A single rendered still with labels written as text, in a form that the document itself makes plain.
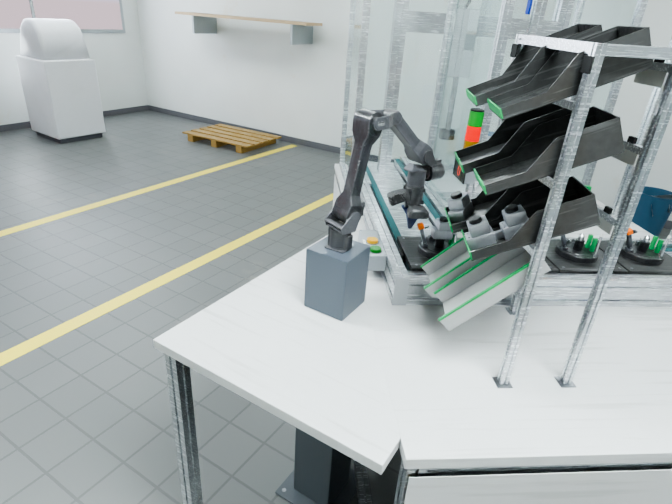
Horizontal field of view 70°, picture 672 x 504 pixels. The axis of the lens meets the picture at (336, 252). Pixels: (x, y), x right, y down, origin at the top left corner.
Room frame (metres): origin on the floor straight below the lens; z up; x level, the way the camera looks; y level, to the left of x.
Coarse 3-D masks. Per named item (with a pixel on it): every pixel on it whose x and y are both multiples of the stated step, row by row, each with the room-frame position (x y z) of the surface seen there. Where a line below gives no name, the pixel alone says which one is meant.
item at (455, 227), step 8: (552, 176) 1.12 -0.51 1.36; (528, 184) 1.12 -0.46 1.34; (536, 184) 1.12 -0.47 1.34; (544, 184) 1.12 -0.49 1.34; (504, 192) 1.13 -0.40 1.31; (512, 192) 1.12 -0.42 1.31; (520, 192) 1.12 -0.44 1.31; (472, 200) 1.25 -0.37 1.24; (480, 200) 1.25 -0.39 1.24; (488, 200) 1.25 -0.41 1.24; (496, 200) 1.24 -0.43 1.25; (504, 200) 1.12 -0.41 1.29; (512, 200) 1.12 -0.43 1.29; (448, 208) 1.26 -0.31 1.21; (480, 208) 1.22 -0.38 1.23; (488, 208) 1.21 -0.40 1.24; (496, 208) 1.13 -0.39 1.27; (448, 216) 1.24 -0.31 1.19; (488, 216) 1.13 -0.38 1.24; (496, 216) 1.12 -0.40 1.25; (456, 224) 1.13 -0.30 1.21; (464, 224) 1.13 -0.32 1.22; (456, 232) 1.13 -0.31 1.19
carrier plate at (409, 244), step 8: (400, 240) 1.54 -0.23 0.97; (408, 240) 1.54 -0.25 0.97; (416, 240) 1.55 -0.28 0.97; (408, 248) 1.47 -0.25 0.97; (416, 248) 1.48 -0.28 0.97; (408, 256) 1.41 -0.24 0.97; (416, 256) 1.42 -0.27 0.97; (424, 256) 1.42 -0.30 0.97; (408, 264) 1.38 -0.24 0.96; (416, 264) 1.36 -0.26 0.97
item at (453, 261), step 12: (444, 252) 1.25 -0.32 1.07; (456, 252) 1.25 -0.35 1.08; (468, 252) 1.23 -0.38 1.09; (432, 264) 1.25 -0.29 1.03; (444, 264) 1.25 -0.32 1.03; (456, 264) 1.21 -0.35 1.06; (468, 264) 1.12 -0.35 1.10; (432, 276) 1.24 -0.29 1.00; (444, 276) 1.13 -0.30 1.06; (456, 276) 1.13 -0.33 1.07; (432, 288) 1.13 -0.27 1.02
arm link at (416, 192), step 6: (408, 186) 1.44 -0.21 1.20; (414, 186) 1.43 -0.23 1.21; (420, 186) 1.43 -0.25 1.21; (414, 192) 1.43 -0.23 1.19; (420, 192) 1.43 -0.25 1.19; (414, 198) 1.43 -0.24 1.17; (420, 198) 1.43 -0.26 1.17; (414, 204) 1.43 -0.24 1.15; (408, 210) 1.38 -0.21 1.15; (414, 210) 1.36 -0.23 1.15; (420, 210) 1.37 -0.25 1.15; (426, 210) 1.37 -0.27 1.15; (408, 216) 1.37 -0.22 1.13; (414, 216) 1.36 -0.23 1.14; (420, 216) 1.36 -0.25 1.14; (426, 216) 1.36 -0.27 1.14
